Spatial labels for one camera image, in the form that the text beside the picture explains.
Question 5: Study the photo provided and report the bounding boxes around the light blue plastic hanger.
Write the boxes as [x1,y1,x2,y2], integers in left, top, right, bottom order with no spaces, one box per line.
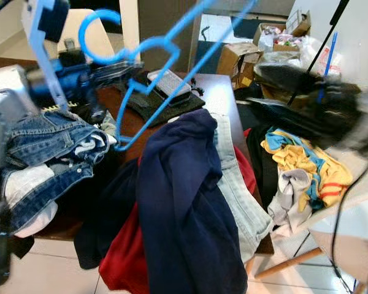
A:
[79,0,259,152]

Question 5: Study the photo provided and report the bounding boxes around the cream chair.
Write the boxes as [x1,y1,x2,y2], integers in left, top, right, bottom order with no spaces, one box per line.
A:
[60,8,118,62]

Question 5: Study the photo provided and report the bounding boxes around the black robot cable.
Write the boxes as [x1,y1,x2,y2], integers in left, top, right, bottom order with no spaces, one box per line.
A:
[329,164,366,294]

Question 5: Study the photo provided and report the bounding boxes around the yellow striped garment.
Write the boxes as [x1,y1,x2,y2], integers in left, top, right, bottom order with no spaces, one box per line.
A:
[261,127,354,213]

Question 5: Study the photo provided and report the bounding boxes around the cardboard box with colourful contents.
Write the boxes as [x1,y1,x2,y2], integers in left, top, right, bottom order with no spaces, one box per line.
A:
[253,23,295,53]

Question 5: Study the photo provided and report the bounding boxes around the blue denim jacket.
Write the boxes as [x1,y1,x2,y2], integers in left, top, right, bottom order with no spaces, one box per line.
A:
[3,107,111,235]

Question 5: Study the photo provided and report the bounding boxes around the light denim jeans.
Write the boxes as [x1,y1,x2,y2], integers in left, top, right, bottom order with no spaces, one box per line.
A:
[212,113,274,264]

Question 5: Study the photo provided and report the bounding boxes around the black slanted pole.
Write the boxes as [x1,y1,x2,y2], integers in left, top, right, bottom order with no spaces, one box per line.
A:
[287,0,350,106]

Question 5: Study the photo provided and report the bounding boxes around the white plastic bag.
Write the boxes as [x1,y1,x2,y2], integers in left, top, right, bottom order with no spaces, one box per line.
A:
[297,36,344,77]

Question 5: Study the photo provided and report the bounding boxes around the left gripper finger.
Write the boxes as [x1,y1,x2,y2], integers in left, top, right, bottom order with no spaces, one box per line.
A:
[92,60,144,85]
[86,83,106,123]

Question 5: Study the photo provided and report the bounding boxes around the black garment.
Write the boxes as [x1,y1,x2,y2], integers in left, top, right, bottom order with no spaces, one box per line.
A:
[236,101,284,210]

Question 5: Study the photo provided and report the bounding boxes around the grey white garment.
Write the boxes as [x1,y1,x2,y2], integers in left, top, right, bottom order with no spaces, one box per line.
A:
[269,170,323,237]

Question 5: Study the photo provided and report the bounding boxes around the white chair with wooden legs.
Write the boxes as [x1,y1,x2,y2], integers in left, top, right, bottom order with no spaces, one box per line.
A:
[255,162,368,294]

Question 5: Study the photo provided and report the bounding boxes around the blue stick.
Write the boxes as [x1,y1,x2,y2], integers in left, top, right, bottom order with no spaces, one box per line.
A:
[318,31,339,104]

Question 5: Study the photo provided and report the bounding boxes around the navy blue garment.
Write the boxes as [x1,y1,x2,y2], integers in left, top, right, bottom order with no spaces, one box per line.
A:
[74,109,249,294]

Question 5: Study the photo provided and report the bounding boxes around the open cardboard box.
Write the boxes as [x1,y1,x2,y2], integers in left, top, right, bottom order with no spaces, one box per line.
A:
[217,42,264,91]

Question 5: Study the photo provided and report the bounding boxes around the small cardboard box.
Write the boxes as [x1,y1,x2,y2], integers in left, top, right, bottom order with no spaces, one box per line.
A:
[287,9,312,37]

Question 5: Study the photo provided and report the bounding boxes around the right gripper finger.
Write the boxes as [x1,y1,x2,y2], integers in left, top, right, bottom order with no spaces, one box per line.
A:
[245,100,356,151]
[255,63,350,105]

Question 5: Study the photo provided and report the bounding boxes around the clear plastic container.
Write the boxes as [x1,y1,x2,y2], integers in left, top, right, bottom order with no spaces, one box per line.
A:
[147,69,193,100]

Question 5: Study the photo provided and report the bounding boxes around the red garment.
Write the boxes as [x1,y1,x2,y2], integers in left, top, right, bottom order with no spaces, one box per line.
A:
[98,144,259,294]

